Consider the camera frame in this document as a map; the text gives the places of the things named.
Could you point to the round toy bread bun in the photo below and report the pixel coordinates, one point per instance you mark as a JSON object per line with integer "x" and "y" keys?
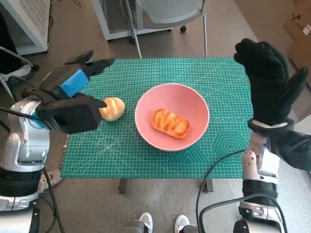
{"x": 114, "y": 109}

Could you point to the grey tube chair with casters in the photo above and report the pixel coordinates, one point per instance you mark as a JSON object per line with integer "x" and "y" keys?
{"x": 36, "y": 67}

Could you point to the long striped toy bread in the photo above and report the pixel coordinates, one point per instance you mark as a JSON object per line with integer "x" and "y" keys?
{"x": 170, "y": 123}

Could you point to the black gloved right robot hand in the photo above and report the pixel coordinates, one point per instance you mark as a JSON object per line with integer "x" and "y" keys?
{"x": 269, "y": 85}

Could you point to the white board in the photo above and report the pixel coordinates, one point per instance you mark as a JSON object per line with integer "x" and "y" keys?
{"x": 306, "y": 126}

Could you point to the pink bowl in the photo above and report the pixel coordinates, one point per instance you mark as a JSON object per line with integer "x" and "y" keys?
{"x": 170, "y": 97}

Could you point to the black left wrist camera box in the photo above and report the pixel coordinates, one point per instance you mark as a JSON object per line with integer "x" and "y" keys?
{"x": 73, "y": 119}

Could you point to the grey robot leg part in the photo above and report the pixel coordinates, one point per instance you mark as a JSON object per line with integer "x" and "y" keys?
{"x": 131, "y": 228}

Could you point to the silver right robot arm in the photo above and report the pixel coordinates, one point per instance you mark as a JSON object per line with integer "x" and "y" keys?
{"x": 250, "y": 165}

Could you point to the black robot leg part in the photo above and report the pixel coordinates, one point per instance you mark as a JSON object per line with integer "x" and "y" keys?
{"x": 190, "y": 229}

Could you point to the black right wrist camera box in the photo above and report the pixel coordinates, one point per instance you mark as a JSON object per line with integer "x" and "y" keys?
{"x": 296, "y": 150}

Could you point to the green cutting mat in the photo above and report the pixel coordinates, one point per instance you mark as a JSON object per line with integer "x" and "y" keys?
{"x": 145, "y": 70}

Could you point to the grey mesh chair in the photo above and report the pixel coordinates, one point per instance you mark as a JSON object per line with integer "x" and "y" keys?
{"x": 175, "y": 9}

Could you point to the white perforated cabinet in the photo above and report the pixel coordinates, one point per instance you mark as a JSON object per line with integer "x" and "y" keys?
{"x": 31, "y": 14}

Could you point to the black table leg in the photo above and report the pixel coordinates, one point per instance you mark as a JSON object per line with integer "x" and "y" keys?
{"x": 123, "y": 186}
{"x": 209, "y": 185}

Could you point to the cardboard box with white label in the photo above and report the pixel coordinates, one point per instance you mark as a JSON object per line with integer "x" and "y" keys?
{"x": 298, "y": 21}

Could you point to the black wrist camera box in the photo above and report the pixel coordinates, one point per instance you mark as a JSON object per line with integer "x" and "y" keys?
{"x": 73, "y": 119}
{"x": 296, "y": 150}

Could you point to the white shoe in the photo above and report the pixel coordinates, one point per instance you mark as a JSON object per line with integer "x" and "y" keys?
{"x": 182, "y": 223}
{"x": 146, "y": 223}

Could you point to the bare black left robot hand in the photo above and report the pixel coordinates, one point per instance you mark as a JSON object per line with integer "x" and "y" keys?
{"x": 68, "y": 82}

